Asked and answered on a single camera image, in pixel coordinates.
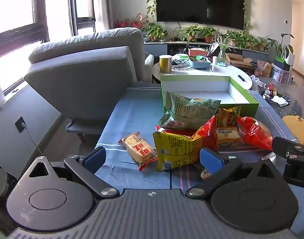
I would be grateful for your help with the orange bread packet red text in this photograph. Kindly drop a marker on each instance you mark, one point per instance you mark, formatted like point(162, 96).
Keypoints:
point(142, 153)

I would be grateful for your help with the green snack bag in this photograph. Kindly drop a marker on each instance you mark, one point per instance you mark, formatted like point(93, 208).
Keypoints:
point(187, 113)

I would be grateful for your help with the blue plastic basket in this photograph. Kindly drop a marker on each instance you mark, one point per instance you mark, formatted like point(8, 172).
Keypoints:
point(199, 63)

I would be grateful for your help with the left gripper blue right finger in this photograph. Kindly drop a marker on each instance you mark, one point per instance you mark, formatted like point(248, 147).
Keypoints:
point(220, 168)

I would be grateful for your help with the yellow red striped snack bag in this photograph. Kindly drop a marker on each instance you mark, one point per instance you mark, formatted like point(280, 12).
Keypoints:
point(174, 150)

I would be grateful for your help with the white small bottle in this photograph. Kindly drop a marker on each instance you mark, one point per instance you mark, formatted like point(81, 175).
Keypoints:
point(214, 63)

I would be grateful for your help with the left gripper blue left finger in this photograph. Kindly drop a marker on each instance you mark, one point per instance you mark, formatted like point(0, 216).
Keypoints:
point(84, 169)

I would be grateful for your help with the green cardboard box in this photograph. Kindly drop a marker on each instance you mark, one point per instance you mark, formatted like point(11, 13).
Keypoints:
point(215, 87)

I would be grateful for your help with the glass vase with plant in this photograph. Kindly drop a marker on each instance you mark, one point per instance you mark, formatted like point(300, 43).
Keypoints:
point(224, 43)

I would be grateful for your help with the yellow chip snack bag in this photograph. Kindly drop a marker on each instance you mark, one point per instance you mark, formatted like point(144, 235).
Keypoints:
point(228, 117)

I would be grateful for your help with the red flower decoration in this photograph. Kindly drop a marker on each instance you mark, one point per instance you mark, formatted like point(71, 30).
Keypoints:
point(139, 21)

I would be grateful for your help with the wall socket with plug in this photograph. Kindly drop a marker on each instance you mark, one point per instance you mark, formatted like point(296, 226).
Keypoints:
point(20, 124)

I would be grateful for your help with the tv console cabinet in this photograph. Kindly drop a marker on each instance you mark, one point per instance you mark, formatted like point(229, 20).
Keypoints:
point(171, 48)

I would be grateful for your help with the open cardboard box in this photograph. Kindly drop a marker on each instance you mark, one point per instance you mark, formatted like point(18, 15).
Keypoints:
point(238, 60)

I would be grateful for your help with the yellow tin can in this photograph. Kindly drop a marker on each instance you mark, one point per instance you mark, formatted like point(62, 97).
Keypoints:
point(165, 62)

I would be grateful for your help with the blue striped tablecloth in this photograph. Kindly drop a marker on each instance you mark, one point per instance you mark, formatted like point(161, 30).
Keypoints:
point(139, 110)

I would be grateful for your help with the black wall television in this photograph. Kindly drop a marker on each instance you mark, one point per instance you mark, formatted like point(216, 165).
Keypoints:
point(227, 13)

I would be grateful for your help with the large red snack bag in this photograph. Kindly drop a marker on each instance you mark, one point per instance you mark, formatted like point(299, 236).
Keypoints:
point(252, 132)

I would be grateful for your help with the white oval coffee table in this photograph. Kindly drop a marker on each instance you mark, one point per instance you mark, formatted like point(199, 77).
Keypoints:
point(229, 70)

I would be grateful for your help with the orange storage box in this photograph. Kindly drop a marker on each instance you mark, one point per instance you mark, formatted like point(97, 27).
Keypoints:
point(193, 52)

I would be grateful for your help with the grey sofa armchair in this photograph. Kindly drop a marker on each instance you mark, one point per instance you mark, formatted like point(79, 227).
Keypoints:
point(83, 77)

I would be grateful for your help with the small cracker packet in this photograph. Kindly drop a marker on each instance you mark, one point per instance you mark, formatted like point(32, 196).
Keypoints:
point(227, 137)

